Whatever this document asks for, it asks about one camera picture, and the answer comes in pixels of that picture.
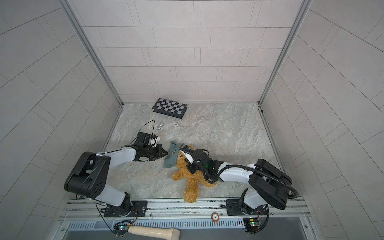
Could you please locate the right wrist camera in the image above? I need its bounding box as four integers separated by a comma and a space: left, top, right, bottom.
179, 145, 195, 164

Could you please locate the grey-green teddy sweater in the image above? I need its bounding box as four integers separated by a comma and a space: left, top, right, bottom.
163, 141, 183, 169

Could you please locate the left green circuit board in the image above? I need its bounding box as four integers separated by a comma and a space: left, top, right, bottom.
113, 221, 132, 236

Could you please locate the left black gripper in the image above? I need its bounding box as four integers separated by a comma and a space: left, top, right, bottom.
142, 144, 170, 161

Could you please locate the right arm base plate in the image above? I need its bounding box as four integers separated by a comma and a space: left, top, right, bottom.
221, 199, 267, 217

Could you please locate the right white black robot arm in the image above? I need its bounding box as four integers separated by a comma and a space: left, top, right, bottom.
179, 145, 299, 215

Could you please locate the right black corrugated cable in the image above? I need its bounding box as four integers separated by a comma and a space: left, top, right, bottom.
197, 155, 300, 199

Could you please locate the folded black white chessboard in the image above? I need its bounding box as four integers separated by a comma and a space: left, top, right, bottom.
153, 98, 188, 119

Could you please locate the right green circuit board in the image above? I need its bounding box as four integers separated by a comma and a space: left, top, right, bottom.
243, 219, 260, 234

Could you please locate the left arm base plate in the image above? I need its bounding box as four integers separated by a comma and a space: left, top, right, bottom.
101, 201, 148, 218

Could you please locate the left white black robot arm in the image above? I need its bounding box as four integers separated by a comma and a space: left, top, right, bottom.
64, 132, 168, 216

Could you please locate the tan teddy bear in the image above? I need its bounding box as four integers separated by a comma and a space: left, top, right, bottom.
171, 151, 217, 203

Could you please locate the aluminium mounting rail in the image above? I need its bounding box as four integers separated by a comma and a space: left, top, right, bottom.
59, 197, 311, 220

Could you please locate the green circuit board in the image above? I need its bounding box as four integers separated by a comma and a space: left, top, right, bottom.
243, 219, 260, 234
113, 221, 132, 236

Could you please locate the round red white sticker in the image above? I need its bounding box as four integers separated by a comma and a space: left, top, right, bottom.
211, 213, 220, 223

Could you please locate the beige wooden handle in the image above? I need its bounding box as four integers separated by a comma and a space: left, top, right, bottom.
128, 226, 181, 240

